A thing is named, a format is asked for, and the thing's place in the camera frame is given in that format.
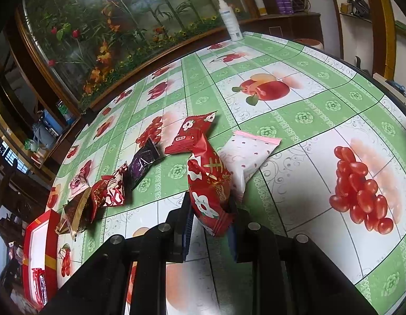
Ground white dotted snack packet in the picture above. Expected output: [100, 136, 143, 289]
[218, 130, 282, 201]

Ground floral mural panel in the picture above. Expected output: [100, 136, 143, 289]
[16, 0, 253, 106]

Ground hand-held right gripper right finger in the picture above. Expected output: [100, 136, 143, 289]
[219, 200, 379, 315]

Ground dark wooden cabinet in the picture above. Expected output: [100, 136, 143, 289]
[242, 11, 323, 48]

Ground green plastic bottle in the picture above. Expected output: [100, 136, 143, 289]
[58, 102, 74, 122]

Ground white spray bottle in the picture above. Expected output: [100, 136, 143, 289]
[218, 0, 243, 42]

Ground red cardboard box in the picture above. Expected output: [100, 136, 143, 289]
[22, 208, 61, 312]

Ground large red snack packet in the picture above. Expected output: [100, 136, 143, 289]
[32, 267, 48, 306]

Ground red white flower snack packet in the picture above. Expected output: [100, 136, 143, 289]
[186, 129, 236, 238]
[164, 112, 218, 155]

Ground blue plastic container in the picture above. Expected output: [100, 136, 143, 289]
[42, 110, 64, 135]

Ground pink white snack packet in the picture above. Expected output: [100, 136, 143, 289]
[68, 171, 90, 201]

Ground dark wooden chair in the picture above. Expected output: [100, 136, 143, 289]
[0, 157, 29, 233]

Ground red heart pattern snack packet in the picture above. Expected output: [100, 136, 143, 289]
[91, 162, 129, 208]

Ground brown gold snack packet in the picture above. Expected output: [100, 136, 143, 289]
[55, 187, 98, 242]

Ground green fruit print tablecloth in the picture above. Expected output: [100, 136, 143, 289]
[47, 31, 406, 315]

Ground dark purple snack packet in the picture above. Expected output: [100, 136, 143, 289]
[127, 137, 166, 191]

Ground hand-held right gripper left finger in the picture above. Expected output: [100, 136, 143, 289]
[39, 192, 194, 315]

